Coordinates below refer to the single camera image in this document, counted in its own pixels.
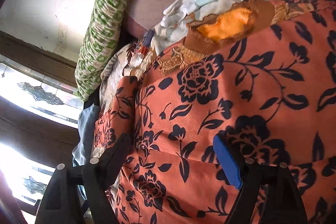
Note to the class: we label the green white patterned pillow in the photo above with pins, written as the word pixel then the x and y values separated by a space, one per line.
pixel 99 44

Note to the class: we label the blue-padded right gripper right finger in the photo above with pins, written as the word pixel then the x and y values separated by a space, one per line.
pixel 283 203

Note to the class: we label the blue folded cloth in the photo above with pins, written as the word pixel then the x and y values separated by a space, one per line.
pixel 81 154

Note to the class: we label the cream leaf-print fleece blanket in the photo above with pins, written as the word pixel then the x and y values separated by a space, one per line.
pixel 125 62

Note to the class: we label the orange black floral garment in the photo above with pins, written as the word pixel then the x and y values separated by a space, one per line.
pixel 270 94

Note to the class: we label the stained glass window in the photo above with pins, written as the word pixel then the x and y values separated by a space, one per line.
pixel 38 131

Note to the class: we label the small red blue packet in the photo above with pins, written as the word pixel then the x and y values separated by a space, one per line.
pixel 143 44

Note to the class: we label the white glove with teal cuff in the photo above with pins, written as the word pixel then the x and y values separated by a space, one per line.
pixel 179 9

